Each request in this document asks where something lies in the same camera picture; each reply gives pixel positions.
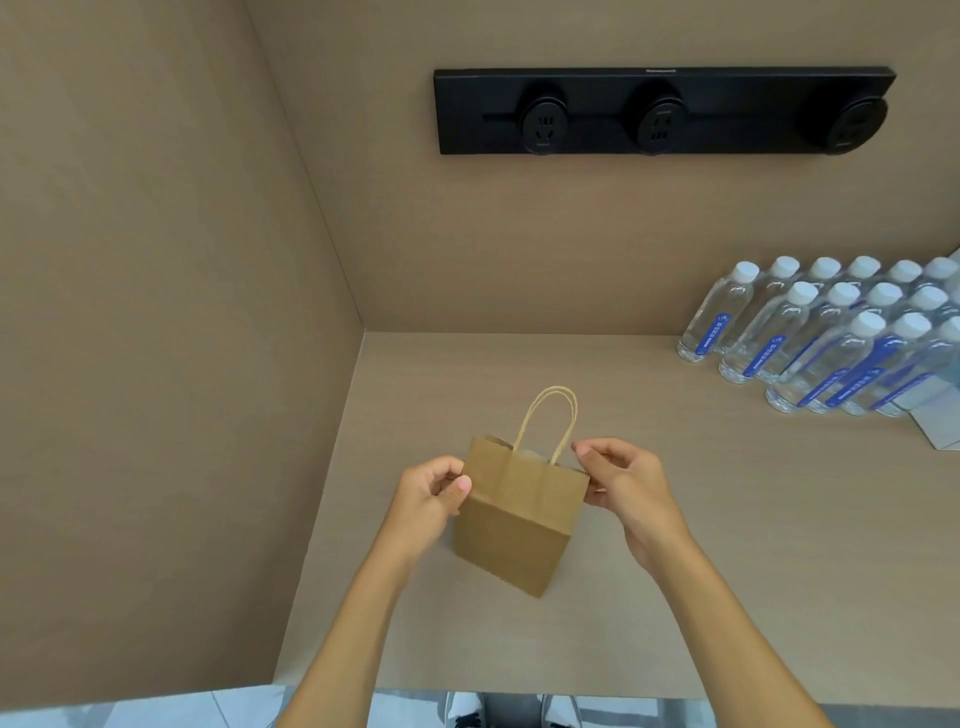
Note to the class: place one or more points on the person's white right shoe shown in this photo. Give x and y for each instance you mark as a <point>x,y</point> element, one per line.
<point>561,714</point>

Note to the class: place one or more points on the group of clear water bottles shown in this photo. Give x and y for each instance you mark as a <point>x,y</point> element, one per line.
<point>825,337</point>

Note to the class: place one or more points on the black round socket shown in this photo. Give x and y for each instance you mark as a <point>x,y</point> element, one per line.
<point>660,124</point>
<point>859,124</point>
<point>544,124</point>

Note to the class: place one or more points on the person's right thumb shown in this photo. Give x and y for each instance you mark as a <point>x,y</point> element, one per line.
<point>596,495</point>

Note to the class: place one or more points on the person's right hand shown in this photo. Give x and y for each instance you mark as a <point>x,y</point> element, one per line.
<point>641,495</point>

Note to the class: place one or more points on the person's white left shoe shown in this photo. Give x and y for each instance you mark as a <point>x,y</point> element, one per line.
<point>461,712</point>

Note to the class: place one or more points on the person's right forearm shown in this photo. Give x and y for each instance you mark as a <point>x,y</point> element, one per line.
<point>720,637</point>

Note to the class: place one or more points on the person's white shoe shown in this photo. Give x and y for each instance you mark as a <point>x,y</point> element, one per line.
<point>461,712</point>
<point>561,714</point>

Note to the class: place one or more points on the person's left thumb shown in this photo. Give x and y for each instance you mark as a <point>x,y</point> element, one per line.
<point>457,495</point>

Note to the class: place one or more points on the black wall power track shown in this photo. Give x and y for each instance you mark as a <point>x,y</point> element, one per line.
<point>600,82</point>

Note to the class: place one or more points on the person's left forearm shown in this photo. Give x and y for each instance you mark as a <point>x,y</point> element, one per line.
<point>352,637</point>

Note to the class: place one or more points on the person's left hand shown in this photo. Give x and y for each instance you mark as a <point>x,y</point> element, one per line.
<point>420,502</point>

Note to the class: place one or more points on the white flat box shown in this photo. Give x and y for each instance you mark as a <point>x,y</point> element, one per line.
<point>937,424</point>

